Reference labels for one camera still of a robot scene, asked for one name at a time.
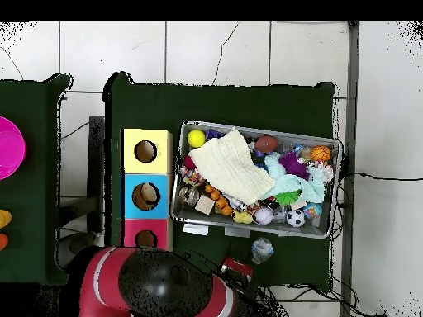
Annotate clear plastic packet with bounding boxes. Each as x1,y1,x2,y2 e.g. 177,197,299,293
250,237,275,265

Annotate clear mesh bin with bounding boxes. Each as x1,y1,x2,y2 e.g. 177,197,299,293
169,120,345,239

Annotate white ball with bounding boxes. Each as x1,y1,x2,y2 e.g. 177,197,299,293
254,206,275,225

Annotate small wooden block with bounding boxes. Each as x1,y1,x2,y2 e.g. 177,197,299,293
194,196,216,215

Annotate small soccer ball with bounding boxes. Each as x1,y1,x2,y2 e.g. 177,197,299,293
285,207,307,229

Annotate green spiky ball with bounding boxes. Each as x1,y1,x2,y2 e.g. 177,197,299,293
275,190,302,206

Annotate cream yellow cloth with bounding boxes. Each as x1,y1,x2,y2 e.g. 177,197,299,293
188,128,278,206

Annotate mint green cloth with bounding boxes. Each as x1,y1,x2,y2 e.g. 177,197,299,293
264,153,335,206

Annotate purple spiky toy with eyes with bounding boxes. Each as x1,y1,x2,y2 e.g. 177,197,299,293
278,150,311,180

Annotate brown toy football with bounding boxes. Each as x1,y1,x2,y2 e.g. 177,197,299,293
254,135,279,154

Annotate yellow ball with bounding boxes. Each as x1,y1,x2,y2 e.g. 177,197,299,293
187,129,207,149

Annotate orange toy basketball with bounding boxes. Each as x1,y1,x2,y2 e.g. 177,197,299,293
311,144,332,163

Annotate dark green side table cloth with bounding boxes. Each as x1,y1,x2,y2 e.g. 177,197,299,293
0,73,75,287

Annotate magenta plate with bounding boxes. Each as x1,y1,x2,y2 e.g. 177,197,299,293
0,116,27,181

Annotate black cable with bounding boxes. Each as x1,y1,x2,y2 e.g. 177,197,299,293
340,171,423,182

